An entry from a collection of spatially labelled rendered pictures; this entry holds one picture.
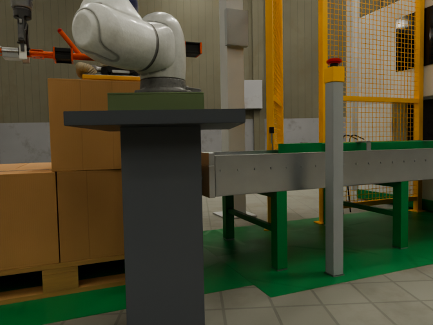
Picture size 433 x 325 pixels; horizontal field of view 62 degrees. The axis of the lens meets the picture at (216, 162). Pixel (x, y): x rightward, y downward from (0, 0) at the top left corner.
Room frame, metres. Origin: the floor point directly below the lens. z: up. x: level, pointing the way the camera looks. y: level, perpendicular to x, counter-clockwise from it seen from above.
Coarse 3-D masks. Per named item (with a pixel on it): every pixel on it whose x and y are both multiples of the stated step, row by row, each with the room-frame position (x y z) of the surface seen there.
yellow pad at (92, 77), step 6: (102, 72) 1.69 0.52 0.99; (132, 72) 1.74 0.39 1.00; (84, 78) 1.62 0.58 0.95; (90, 78) 1.63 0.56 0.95; (96, 78) 1.64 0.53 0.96; (102, 78) 1.65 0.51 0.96; (108, 78) 1.66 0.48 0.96; (114, 78) 1.67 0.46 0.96; (120, 78) 1.68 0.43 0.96; (126, 78) 1.69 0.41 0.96; (132, 78) 1.69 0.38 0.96; (138, 78) 1.70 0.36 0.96
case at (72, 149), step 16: (48, 80) 1.54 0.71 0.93; (64, 80) 1.57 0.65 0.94; (80, 80) 1.59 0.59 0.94; (96, 80) 1.61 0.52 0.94; (48, 96) 1.54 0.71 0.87; (64, 96) 1.56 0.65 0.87; (80, 96) 1.58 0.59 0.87; (96, 96) 1.61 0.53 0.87; (64, 128) 1.56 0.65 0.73; (80, 128) 1.58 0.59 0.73; (64, 144) 1.56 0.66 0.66; (80, 144) 1.58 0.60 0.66; (96, 144) 1.60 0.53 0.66; (112, 144) 1.63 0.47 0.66; (64, 160) 1.56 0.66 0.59; (80, 160) 1.58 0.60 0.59; (96, 160) 1.60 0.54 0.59; (112, 160) 1.63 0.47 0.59
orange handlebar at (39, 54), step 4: (0, 48) 1.62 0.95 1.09; (0, 52) 1.62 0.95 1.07; (32, 52) 1.66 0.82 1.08; (36, 52) 1.66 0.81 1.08; (40, 52) 1.67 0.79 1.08; (44, 52) 1.67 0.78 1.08; (48, 52) 1.68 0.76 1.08; (52, 52) 1.69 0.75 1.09; (28, 56) 1.69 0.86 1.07; (32, 56) 1.67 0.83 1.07; (36, 56) 1.67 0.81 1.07; (40, 56) 1.67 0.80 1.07; (44, 56) 1.71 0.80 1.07; (48, 56) 1.72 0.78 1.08; (52, 56) 1.69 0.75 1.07; (76, 56) 1.72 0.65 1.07; (80, 56) 1.73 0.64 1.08; (84, 56) 1.73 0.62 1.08; (84, 60) 1.78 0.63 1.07; (88, 60) 1.78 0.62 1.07; (92, 60) 1.79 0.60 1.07
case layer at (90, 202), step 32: (0, 192) 1.46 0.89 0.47; (32, 192) 1.51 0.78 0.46; (64, 192) 1.56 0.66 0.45; (96, 192) 1.60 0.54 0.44; (0, 224) 1.46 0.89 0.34; (32, 224) 1.51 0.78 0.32; (64, 224) 1.55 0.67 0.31; (96, 224) 1.60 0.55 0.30; (0, 256) 1.46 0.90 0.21; (32, 256) 1.50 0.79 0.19; (64, 256) 1.55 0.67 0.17; (96, 256) 1.60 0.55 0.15
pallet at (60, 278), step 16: (112, 256) 1.63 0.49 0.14; (0, 272) 1.46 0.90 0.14; (16, 272) 1.48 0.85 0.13; (48, 272) 1.52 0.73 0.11; (64, 272) 1.55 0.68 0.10; (32, 288) 1.57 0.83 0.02; (48, 288) 1.52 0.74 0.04; (64, 288) 1.55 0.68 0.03; (80, 288) 1.57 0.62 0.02; (96, 288) 1.60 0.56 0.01; (0, 304) 1.45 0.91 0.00
